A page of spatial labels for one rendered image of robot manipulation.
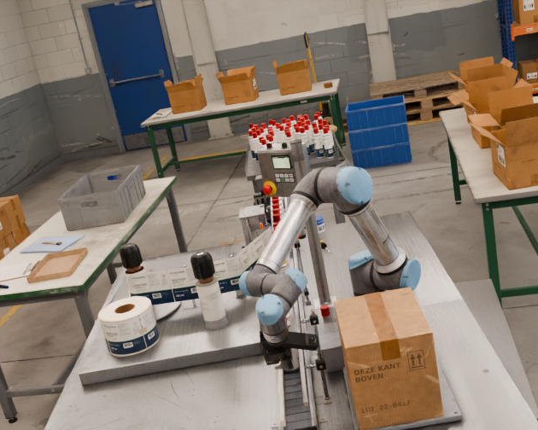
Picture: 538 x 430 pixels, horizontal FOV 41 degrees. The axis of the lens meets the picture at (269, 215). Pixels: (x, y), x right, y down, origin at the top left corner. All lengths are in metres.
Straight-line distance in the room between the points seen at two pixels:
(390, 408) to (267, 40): 8.47
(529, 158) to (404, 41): 6.29
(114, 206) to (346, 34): 6.11
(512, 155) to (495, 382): 1.90
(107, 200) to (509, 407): 3.06
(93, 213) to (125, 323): 2.04
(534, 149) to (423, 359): 2.16
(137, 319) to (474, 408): 1.23
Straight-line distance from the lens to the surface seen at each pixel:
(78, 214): 4.72
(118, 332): 2.74
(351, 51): 10.17
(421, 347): 2.04
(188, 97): 8.33
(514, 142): 3.98
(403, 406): 2.12
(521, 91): 4.75
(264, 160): 2.77
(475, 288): 2.89
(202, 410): 2.43
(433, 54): 10.21
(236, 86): 8.20
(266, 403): 2.38
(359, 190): 2.24
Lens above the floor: 2.11
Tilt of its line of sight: 18 degrees down
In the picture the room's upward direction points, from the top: 12 degrees counter-clockwise
